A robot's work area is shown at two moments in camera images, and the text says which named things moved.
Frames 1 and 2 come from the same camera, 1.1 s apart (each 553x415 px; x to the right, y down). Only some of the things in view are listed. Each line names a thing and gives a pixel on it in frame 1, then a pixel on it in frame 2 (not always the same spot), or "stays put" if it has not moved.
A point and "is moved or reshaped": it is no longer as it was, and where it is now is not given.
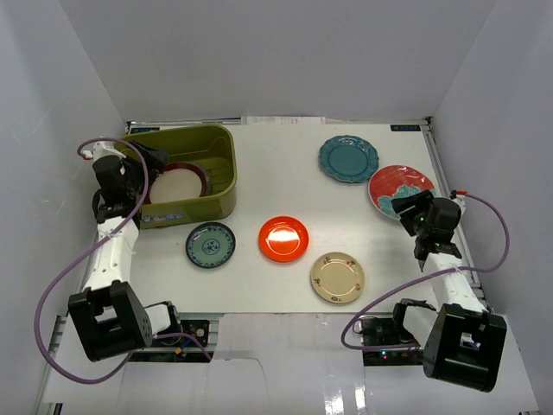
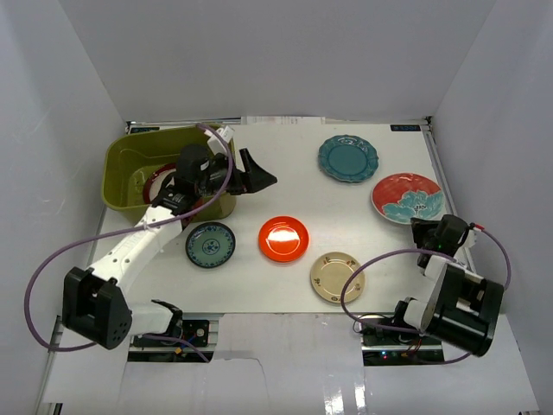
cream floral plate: x=337 y=277 stays put
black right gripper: x=421 y=201 -> x=418 y=226
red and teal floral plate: x=396 y=182 is moved or reshaped
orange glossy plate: x=283 y=239 stays put
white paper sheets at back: x=282 y=120 stays put
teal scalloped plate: x=348 y=159 stays put
